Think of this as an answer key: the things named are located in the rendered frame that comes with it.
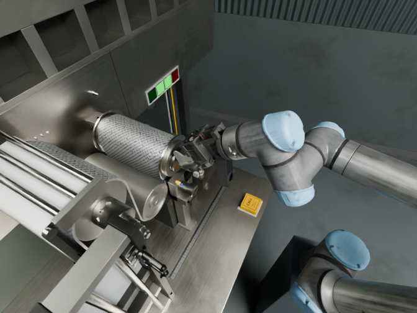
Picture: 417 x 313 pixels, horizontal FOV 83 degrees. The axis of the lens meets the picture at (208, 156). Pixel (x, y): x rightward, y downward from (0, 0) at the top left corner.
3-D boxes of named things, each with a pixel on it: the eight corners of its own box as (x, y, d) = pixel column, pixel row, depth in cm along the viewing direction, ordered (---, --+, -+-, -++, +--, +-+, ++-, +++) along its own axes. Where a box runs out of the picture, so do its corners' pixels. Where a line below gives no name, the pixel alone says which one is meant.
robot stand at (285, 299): (287, 297, 156) (349, 250, 88) (284, 333, 144) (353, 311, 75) (257, 286, 160) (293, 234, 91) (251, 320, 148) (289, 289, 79)
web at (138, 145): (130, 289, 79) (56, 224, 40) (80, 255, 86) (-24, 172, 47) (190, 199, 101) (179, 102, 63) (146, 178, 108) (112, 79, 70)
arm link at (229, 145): (261, 141, 53) (247, 167, 48) (245, 145, 56) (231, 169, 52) (244, 115, 50) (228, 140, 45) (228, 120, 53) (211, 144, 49)
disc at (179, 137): (164, 189, 72) (156, 159, 61) (162, 189, 73) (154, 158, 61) (188, 157, 81) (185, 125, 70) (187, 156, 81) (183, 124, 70)
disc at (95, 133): (103, 160, 80) (85, 128, 69) (102, 159, 80) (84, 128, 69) (131, 133, 89) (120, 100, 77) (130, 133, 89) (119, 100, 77)
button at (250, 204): (255, 215, 97) (255, 212, 95) (239, 208, 99) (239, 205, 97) (260, 202, 101) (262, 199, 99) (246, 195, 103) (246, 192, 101)
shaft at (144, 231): (144, 245, 47) (141, 240, 45) (121, 231, 49) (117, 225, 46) (154, 231, 49) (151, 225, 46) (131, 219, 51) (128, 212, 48)
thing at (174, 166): (180, 173, 74) (170, 170, 67) (174, 171, 74) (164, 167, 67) (189, 151, 74) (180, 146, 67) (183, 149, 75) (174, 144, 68)
